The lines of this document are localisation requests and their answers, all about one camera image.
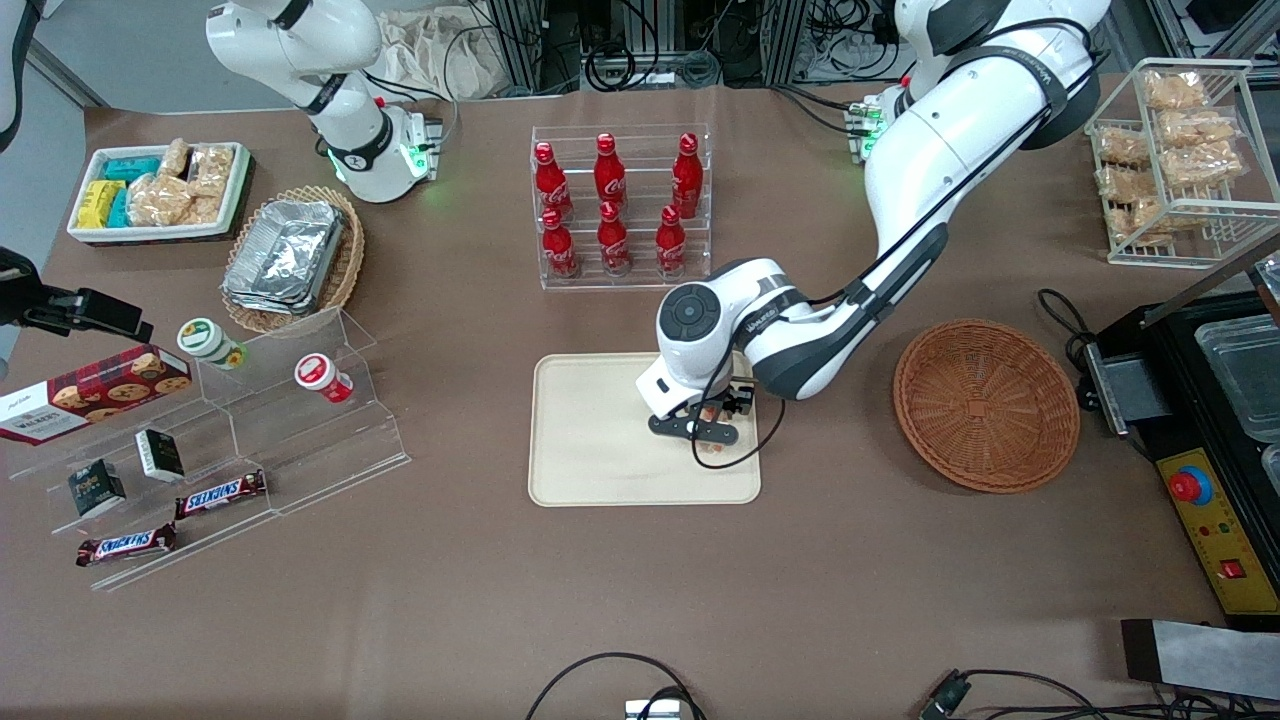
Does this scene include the clear pack of fried snacks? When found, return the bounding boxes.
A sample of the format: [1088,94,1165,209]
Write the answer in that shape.
[1108,197,1171,247]
[1150,146,1247,192]
[1095,128,1151,167]
[1157,108,1246,151]
[1096,165,1153,202]
[1143,70,1209,112]

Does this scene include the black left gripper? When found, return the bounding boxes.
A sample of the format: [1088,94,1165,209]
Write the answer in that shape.
[647,384,757,447]

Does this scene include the white power strip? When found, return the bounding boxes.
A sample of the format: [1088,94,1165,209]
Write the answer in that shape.
[808,28,903,83]

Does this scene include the beige cloth bag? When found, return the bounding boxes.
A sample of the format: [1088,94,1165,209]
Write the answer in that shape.
[378,8,503,101]

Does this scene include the black looped cable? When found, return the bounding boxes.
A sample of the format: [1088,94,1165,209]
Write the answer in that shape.
[525,652,707,720]

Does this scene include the round brown wicker basket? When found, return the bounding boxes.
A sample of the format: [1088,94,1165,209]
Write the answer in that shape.
[893,319,1081,494]

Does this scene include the brown snickers bar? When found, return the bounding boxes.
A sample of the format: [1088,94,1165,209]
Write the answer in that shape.
[75,522,179,568]
[174,469,268,521]

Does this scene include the clear acrylic step shelf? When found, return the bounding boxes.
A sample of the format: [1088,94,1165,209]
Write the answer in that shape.
[5,305,412,593]

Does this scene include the black sealing machine yellow panel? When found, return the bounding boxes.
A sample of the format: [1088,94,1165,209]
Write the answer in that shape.
[1078,232,1280,631]

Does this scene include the clear acrylic bottle rack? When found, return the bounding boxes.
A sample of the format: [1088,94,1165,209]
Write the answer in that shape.
[530,124,713,291]

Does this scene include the white wire rack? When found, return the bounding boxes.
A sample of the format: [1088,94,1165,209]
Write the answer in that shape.
[1084,58,1280,269]

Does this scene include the black cable with plug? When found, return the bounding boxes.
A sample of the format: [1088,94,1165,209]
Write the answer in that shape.
[918,668,1280,720]

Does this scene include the oval tan wicker basket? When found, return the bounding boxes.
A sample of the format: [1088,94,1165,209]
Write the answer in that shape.
[220,185,366,336]

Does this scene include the red cola bottle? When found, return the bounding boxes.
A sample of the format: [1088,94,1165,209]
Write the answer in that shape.
[656,205,688,278]
[540,207,580,280]
[533,141,574,222]
[597,200,632,277]
[594,132,628,209]
[671,132,704,220]

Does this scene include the white rectangular snack tray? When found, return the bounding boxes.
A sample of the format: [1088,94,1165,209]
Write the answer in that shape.
[67,143,252,245]

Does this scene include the stacked aluminium foil trays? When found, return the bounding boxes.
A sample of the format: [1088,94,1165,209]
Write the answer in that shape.
[222,200,347,316]

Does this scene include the grey flat panel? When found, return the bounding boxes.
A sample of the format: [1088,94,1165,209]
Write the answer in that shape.
[1120,618,1280,701]

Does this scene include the yellow snack pack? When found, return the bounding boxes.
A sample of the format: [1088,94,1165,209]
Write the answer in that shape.
[77,180,127,230]

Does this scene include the black machine power cable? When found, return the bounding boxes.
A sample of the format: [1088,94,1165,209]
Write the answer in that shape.
[1035,288,1101,373]

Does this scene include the green lid yogurt cup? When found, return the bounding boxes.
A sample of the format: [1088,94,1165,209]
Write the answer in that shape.
[177,317,248,372]

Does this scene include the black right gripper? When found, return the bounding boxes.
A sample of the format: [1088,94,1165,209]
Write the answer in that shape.
[0,248,154,344]

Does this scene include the beige plastic tray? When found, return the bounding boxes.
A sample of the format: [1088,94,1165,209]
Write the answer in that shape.
[528,351,762,507]

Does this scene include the aluminium frame post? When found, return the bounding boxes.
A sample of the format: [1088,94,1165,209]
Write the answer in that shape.
[763,0,809,87]
[485,0,548,93]

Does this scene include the small dark green box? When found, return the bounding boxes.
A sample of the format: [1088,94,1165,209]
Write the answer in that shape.
[67,458,128,519]

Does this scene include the clear plastic container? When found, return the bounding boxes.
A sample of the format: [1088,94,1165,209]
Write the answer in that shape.
[1195,314,1280,443]

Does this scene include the small dark box white side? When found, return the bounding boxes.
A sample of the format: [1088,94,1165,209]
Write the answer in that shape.
[135,428,187,484]

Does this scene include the red tartan cookie box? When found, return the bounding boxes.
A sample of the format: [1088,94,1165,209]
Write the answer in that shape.
[0,343,193,447]

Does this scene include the red lid yogurt cup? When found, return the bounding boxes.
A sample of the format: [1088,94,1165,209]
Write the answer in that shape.
[294,353,354,405]

